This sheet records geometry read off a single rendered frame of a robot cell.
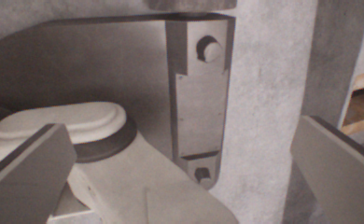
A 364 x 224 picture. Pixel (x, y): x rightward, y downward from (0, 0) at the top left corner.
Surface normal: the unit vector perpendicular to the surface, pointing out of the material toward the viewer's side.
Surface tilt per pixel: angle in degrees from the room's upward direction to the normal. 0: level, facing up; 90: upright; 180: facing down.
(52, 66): 0
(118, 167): 90
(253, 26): 0
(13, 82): 0
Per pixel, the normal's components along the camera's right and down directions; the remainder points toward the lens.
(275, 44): 0.22, 0.49
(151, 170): -0.02, -0.86
